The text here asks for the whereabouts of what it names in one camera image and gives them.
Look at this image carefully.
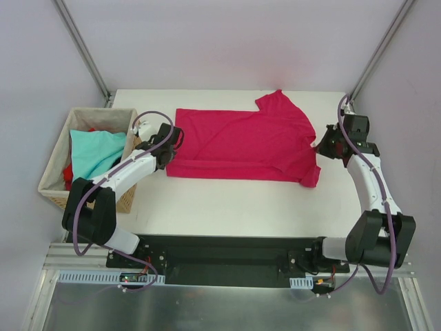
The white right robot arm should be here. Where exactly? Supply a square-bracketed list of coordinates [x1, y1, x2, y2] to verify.
[306, 114, 416, 272]

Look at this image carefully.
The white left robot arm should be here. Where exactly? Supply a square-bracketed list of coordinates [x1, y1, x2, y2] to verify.
[61, 123, 184, 268]

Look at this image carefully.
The teal t shirt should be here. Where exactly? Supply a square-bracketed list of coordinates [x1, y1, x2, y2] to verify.
[70, 130, 126, 180]

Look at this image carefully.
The red t shirt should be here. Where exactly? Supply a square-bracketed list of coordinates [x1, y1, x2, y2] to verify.
[63, 128, 101, 191]

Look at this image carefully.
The pink t shirt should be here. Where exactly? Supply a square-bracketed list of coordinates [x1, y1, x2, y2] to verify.
[166, 90, 321, 188]

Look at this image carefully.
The black t shirt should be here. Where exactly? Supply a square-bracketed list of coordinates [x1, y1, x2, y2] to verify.
[101, 157, 121, 172]

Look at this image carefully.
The wicker basket with cloth liner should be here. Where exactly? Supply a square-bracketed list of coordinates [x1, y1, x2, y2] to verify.
[38, 108, 141, 210]

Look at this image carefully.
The white cable duct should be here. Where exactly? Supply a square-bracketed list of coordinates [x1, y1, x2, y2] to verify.
[58, 270, 165, 286]
[289, 276, 314, 290]

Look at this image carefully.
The right white cable duct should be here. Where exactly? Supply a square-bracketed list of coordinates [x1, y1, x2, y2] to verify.
[289, 276, 314, 290]

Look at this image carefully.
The left white cable duct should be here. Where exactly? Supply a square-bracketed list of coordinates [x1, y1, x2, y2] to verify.
[58, 270, 165, 286]

